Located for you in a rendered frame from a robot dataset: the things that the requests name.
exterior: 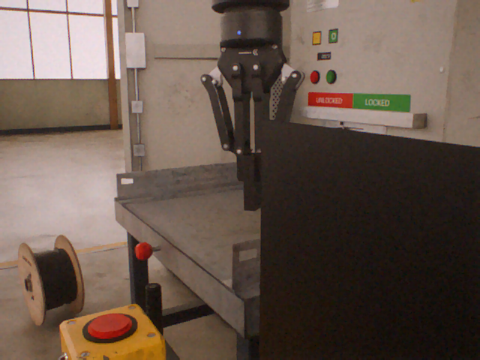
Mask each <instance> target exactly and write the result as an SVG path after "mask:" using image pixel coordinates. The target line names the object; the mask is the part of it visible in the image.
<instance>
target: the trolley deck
mask: <svg viewBox="0 0 480 360"><path fill-rule="evenodd" d="M114 203H115V220H116V221H117V222H118V223H119V224H120V225H122V226H123V227H124V228H125V229H126V230H127V231H128V232H129V233H130V234H131V235H132V236H133V237H134V238H135V239H137V240H138V241H139V242H141V243H147V244H149V245H151V246H152V247H157V246H160V250H159V251H155V252H153V255H154V257H155V258H157V259H158V260H159V261H160V262H161V263H162V264H163V265H164V266H166V267H167V268H168V269H169V270H170V271H171V272H172V273H173V274H174V275H175V276H176V277H177V278H179V279H180V280H181V281H182V282H183V283H184V284H185V286H186V287H188V288H189V289H190V290H191V291H193V292H194V293H195V294H196V295H197V296H199V297H200V298H201V300H202V301H203V302H204V303H205V304H207V305H208V306H209V307H210V308H211V309H212V310H213V311H214V312H215V313H216V314H217V315H218V316H220V317H221V318H222V319H223V320H224V321H225V322H226V323H227V324H228V325H230V326H231V327H232V328H234V329H235V331H236V332H237V333H238V334H239V335H241V336H242V337H243V338H244V339H248V338H252V337H255V336H257V335H259V321H260V287H256V288H253V289H248V290H244V291H241V292H236V293H234V292H233V291H231V290H230V289H228V288H227V287H226V286H224V285H223V283H221V280H222V279H225V278H231V244H232V243H236V242H243V241H248V239H255V238H259V237H261V208H258V209H257V210H256V211H246V210H244V195H243V189H238V190H227V191H220V192H214V193H203V194H197V195H190V196H179V197H173V198H168V199H156V201H149V202H139V203H132V204H127V205H121V204H120V203H119V202H117V196H116V197H114ZM253 257H257V249H256V248H254V249H250V250H243V251H239V260H245V259H250V258H253Z"/></svg>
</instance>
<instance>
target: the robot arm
mask: <svg viewBox="0 0 480 360"><path fill-rule="evenodd" d="M289 6H290V0H211V9H212V10H213V11H214V12H216V13H219V14H221V16H220V18H219V26H220V58H218V60H217V67H216V68H215V69H214V70H212V71H211V73H210V74H203V75H202V76H201V77H200V81H201V83H202V84H203V86H204V87H205V90H207V92H208V94H209V97H210V101H211V107H212V110H213V113H214V120H215V123H216V126H217V133H218V136H219V140H220V143H221V146H222V149H223V150H224V151H229V152H232V153H233V154H235V155H236V157H237V178H238V180H239V181H243V195H244V210H246V211H256V210H257V209H258V208H261V190H262V123H263V119H268V120H269V100H270V97H271V88H272V86H273V85H274V83H276V81H277V80H278V78H279V76H280V75H281V73H282V74H283V76H282V80H281V81H282V83H283V88H282V90H281V93H280V100H279V104H278V108H277V113H276V117H275V121H281V122H290V118H291V114H292V111H293V104H294V100H295V97H296V92H297V90H298V89H299V86H300V85H301V83H303V82H302V81H304V79H305V74H304V73H302V72H300V70H296V69H295V68H293V67H291V66H290V65H288V64H287V60H286V57H285V56H284V52H283V17H282V16H281V13H279V12H282V11H285V10H286V9H287V8H288V7H289ZM223 77H224V78H225V80H226V81H227V82H228V84H229V85H230V87H231V89H232V99H233V100H234V107H235V130H233V123H232V120H231V116H230V111H229V107H228V104H227V98H226V95H225V91H224V87H223V86H222V85H223V84H224V80H223ZM251 92H252V95H253V102H254V144H255V147H254V148H255V152H252V150H253V149H251Z"/></svg>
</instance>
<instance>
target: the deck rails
mask: <svg viewBox="0 0 480 360"><path fill-rule="evenodd" d="M126 178H132V179H133V183H126V184H121V179H126ZM116 185H117V202H118V203H120V204H121V205H127V204H132V203H144V202H149V201H156V200H161V199H168V198H173V197H185V196H190V195H197V194H208V193H214V192H220V191H231V190H238V189H243V181H239V180H238V178H237V162H230V163H215V164H206V165H199V166H183V167H174V168H166V169H150V170H143V171H134V172H127V173H119V174H116ZM254 248H256V257H253V258H250V259H243V260H239V251H246V250H250V249H254ZM260 256H261V237H259V238H252V239H248V241H240V242H236V243H232V244H231V277H228V278H225V279H222V280H221V283H223V285H224V286H226V287H227V288H228V289H230V290H231V291H233V292H234V293H238V292H241V291H244V290H249V289H253V288H256V287H259V286H260Z"/></svg>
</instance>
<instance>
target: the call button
mask: <svg viewBox="0 0 480 360"><path fill-rule="evenodd" d="M132 325H133V323H132V319H131V318H129V317H127V316H125V315H123V314H120V313H110V314H106V315H103V316H99V317H98V318H97V319H94V320H93V321H92V322H91V323H90V324H89V326H88V333H89V334H90V335H91V336H94V337H96V338H114V337H117V336H119V335H123V334H124V333H125V332H127V331H129V330H130V329H131V327H132Z"/></svg>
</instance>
